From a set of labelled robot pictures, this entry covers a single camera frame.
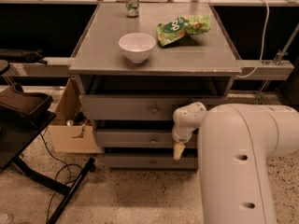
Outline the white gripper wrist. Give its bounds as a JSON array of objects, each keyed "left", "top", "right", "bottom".
[{"left": 172, "top": 102, "right": 206, "bottom": 161}]

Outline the grey drawer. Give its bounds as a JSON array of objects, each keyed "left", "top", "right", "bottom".
[
  {"left": 104, "top": 155, "right": 198, "bottom": 170},
  {"left": 79, "top": 94, "right": 227, "bottom": 120},
  {"left": 93, "top": 128, "right": 200, "bottom": 150}
]

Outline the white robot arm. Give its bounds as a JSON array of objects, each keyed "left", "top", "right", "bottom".
[{"left": 172, "top": 102, "right": 299, "bottom": 224}]

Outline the grey bottom drawer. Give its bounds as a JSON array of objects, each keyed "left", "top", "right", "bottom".
[{"left": 104, "top": 155, "right": 198, "bottom": 170}]

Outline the grey drawer cabinet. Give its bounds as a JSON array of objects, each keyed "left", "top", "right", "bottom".
[{"left": 70, "top": 3, "right": 241, "bottom": 158}]

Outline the grey top drawer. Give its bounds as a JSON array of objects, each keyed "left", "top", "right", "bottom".
[{"left": 79, "top": 94, "right": 227, "bottom": 120}]

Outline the cardboard box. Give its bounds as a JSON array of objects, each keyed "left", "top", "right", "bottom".
[{"left": 49, "top": 78, "right": 101, "bottom": 154}]

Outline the white bowl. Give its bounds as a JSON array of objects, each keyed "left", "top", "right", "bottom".
[{"left": 119, "top": 33, "right": 156, "bottom": 63}]

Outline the green chip bag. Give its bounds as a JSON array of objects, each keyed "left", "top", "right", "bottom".
[{"left": 157, "top": 15, "right": 210, "bottom": 47}]

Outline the black rolling stand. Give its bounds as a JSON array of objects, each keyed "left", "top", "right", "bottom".
[{"left": 0, "top": 59, "right": 97, "bottom": 224}]

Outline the green white soda can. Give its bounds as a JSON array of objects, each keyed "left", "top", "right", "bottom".
[{"left": 125, "top": 0, "right": 139, "bottom": 18}]

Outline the metal railing frame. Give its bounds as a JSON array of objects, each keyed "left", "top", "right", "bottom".
[{"left": 0, "top": 0, "right": 299, "bottom": 89}]

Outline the black floor cable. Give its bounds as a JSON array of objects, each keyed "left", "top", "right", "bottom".
[{"left": 38, "top": 132, "right": 83, "bottom": 224}]

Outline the white hanging cable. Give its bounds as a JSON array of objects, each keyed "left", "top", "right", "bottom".
[{"left": 235, "top": 0, "right": 271, "bottom": 79}]

